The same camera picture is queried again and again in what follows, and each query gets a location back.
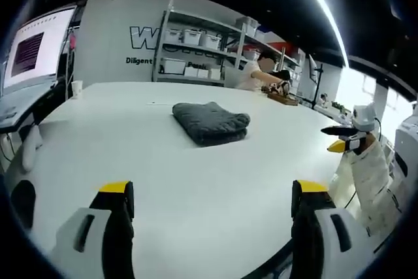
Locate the grey towel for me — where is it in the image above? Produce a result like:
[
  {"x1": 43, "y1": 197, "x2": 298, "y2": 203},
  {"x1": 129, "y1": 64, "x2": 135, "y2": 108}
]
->
[{"x1": 172, "y1": 101, "x2": 251, "y2": 147}]

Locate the black stand pole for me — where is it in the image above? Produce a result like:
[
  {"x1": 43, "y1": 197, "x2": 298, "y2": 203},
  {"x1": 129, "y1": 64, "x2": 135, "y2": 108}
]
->
[{"x1": 310, "y1": 63, "x2": 324, "y2": 110}]

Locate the white machine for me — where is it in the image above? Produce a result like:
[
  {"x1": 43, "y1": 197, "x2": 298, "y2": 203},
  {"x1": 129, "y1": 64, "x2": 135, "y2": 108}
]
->
[{"x1": 393, "y1": 102, "x2": 418, "y2": 191}]

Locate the wooden tray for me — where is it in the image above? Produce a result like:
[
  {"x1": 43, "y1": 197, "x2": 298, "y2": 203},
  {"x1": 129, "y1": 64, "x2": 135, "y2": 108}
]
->
[{"x1": 267, "y1": 91, "x2": 300, "y2": 107}]

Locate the ceiling light strip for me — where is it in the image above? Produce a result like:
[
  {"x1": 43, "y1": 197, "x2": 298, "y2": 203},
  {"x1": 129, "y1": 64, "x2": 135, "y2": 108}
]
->
[{"x1": 289, "y1": 0, "x2": 349, "y2": 68}]

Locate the white storage bin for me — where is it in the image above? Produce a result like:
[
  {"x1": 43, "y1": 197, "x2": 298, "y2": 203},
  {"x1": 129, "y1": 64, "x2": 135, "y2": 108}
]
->
[
  {"x1": 199, "y1": 32, "x2": 221, "y2": 48},
  {"x1": 163, "y1": 27, "x2": 183, "y2": 44},
  {"x1": 160, "y1": 57, "x2": 187, "y2": 75},
  {"x1": 182, "y1": 29, "x2": 202, "y2": 45},
  {"x1": 235, "y1": 16, "x2": 261, "y2": 37}
]

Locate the metal storage shelf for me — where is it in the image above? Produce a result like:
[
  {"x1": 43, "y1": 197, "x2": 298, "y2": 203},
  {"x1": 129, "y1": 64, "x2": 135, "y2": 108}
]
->
[{"x1": 152, "y1": 0, "x2": 303, "y2": 88}]

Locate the large display screen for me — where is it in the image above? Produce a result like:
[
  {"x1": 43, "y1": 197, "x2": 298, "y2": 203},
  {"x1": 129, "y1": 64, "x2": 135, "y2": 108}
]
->
[{"x1": 2, "y1": 7, "x2": 76, "y2": 92}]

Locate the black cable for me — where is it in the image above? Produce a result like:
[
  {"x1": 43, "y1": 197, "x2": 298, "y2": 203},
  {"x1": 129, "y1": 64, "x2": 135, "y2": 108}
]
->
[{"x1": 374, "y1": 116, "x2": 383, "y2": 144}]

